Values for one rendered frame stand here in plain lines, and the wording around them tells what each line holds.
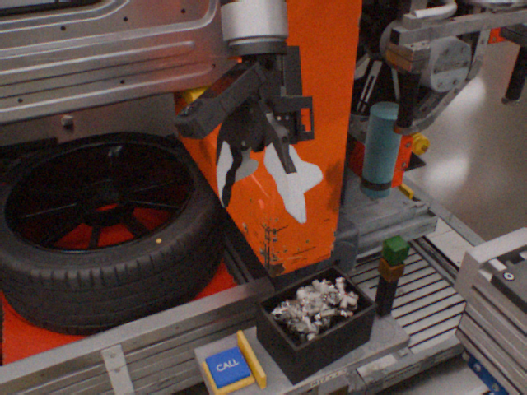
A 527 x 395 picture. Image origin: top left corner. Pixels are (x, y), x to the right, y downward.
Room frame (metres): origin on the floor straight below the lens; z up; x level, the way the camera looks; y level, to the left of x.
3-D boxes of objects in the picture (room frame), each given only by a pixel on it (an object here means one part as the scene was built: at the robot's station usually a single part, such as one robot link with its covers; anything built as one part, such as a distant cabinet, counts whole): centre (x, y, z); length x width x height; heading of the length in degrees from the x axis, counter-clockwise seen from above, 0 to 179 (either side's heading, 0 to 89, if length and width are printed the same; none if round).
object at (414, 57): (1.05, -0.31, 0.93); 0.09 x 0.05 x 0.05; 25
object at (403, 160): (1.34, -0.36, 0.48); 0.16 x 0.12 x 0.17; 25
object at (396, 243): (0.74, -0.26, 0.64); 0.04 x 0.04 x 0.04; 25
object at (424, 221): (1.48, -0.34, 0.13); 0.50 x 0.36 x 0.10; 115
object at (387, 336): (0.65, -0.08, 0.44); 0.43 x 0.17 x 0.03; 115
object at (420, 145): (1.45, -0.44, 0.51); 0.29 x 0.06 x 0.06; 25
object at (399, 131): (1.02, -0.32, 0.83); 0.04 x 0.04 x 0.16
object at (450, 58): (1.24, -0.41, 0.85); 0.21 x 0.14 x 0.14; 25
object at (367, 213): (1.46, -0.30, 0.32); 0.40 x 0.30 x 0.28; 115
